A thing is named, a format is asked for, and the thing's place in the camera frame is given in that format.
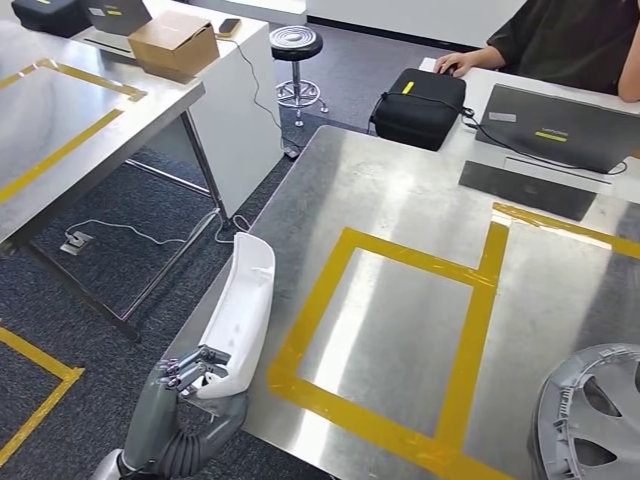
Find black phone cable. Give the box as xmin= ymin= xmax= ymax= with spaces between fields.
xmin=220 ymin=36 xmax=303 ymax=150

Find grey plastic hubcap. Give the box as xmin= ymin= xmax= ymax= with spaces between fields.
xmin=530 ymin=343 xmax=640 ymax=480

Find metal workbench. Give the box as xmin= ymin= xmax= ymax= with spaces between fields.
xmin=0 ymin=19 xmax=231 ymax=346
xmin=162 ymin=124 xmax=640 ymax=480

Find yellow tape rectangle outline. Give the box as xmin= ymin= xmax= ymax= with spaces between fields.
xmin=266 ymin=227 xmax=511 ymax=480

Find person's right hand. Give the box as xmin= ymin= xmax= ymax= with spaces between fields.
xmin=432 ymin=51 xmax=476 ymax=79

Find seated person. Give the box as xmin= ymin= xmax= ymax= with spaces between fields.
xmin=432 ymin=0 xmax=640 ymax=104

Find black round stool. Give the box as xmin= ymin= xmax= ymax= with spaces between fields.
xmin=269 ymin=25 xmax=330 ymax=128

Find long yellow tape strip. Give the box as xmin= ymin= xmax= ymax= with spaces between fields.
xmin=492 ymin=201 xmax=640 ymax=260

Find white floor cable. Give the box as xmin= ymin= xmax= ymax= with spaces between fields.
xmin=63 ymin=210 xmax=251 ymax=248

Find metal floor socket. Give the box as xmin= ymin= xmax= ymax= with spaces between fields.
xmin=60 ymin=230 xmax=94 ymax=257

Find brown cardboard box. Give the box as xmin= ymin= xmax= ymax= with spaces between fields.
xmin=128 ymin=9 xmax=221 ymax=77

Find black zip case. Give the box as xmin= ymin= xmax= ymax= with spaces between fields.
xmin=11 ymin=0 xmax=94 ymax=39
xmin=372 ymin=67 xmax=469 ymax=152

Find white plastic car part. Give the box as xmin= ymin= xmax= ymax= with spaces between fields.
xmin=197 ymin=231 xmax=276 ymax=401

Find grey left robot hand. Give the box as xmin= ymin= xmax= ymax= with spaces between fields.
xmin=122 ymin=344 xmax=250 ymax=473

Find white desk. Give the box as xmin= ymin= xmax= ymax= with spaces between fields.
xmin=419 ymin=56 xmax=640 ymax=207
xmin=69 ymin=0 xmax=285 ymax=220

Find grey open laptop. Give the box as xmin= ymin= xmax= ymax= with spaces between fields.
xmin=473 ymin=82 xmax=640 ymax=187
xmin=82 ymin=0 xmax=153 ymax=54

